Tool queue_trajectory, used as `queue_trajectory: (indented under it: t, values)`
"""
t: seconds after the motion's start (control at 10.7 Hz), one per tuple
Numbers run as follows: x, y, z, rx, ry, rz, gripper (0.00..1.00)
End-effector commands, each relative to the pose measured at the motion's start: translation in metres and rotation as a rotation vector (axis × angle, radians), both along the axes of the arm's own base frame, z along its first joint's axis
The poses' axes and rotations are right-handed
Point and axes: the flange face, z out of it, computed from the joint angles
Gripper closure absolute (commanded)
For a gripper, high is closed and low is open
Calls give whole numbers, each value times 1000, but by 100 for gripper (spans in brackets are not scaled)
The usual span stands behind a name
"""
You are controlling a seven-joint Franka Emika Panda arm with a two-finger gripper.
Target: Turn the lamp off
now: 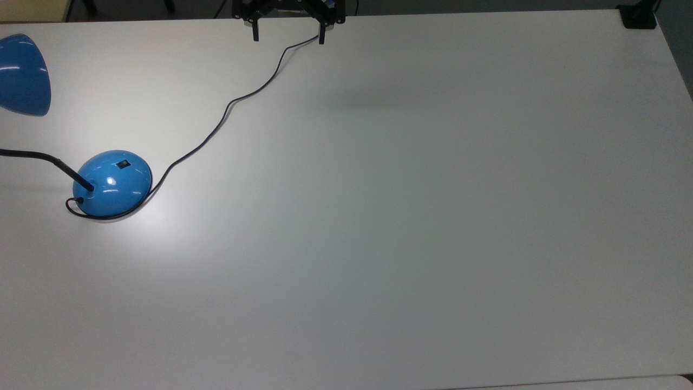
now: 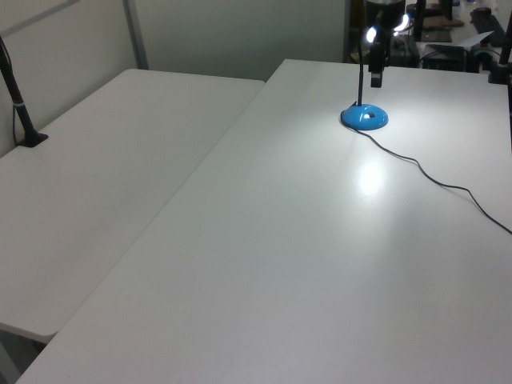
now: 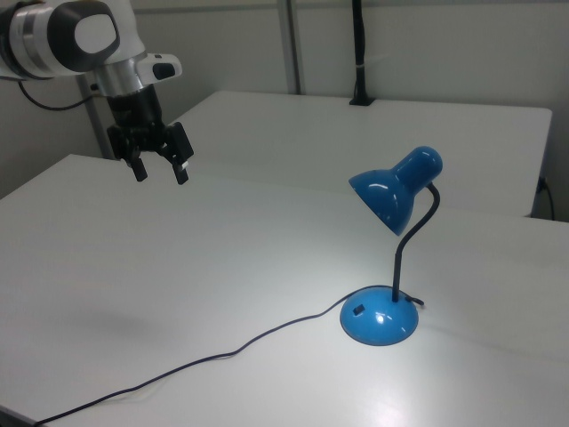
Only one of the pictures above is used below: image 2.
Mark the thin black background pole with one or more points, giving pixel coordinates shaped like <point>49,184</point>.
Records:
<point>419,18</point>

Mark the blue desk lamp black gooseneck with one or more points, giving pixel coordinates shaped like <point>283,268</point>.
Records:
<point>365,117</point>

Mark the black equipment box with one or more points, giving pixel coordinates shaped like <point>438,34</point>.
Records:
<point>444,56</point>

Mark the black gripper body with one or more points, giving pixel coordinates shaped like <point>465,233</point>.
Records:
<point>387,14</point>

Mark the black camera stand pole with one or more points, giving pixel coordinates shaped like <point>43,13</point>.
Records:
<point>16,96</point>

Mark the black clamp pole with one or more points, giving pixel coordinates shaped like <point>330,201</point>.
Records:
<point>502,52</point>

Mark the white paper sheet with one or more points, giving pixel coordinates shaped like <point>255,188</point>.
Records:
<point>477,39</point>

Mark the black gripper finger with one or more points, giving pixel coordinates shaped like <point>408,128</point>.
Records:
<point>384,56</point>
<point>375,64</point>

